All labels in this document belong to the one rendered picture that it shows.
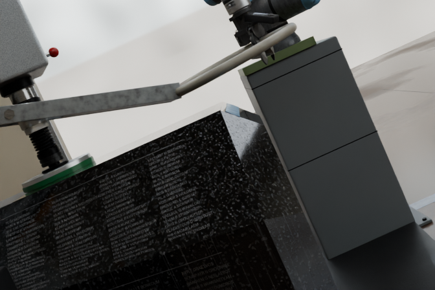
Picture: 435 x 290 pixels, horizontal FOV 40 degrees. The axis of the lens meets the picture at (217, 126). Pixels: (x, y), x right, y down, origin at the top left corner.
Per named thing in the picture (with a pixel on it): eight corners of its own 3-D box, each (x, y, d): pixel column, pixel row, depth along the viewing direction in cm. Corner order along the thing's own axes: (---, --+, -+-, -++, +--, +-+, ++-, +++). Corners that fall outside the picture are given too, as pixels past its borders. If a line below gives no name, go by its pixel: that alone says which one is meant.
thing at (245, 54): (195, 92, 167) (189, 82, 167) (151, 109, 213) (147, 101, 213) (325, 15, 183) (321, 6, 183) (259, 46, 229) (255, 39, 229)
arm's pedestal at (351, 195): (300, 239, 294) (228, 80, 287) (393, 197, 294) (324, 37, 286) (320, 272, 244) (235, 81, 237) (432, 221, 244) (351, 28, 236)
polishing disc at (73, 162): (60, 167, 191) (58, 164, 191) (105, 149, 179) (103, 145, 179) (8, 194, 174) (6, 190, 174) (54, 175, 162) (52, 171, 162)
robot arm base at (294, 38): (257, 60, 270) (248, 40, 270) (296, 43, 271) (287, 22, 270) (264, 57, 251) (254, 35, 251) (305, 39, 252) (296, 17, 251)
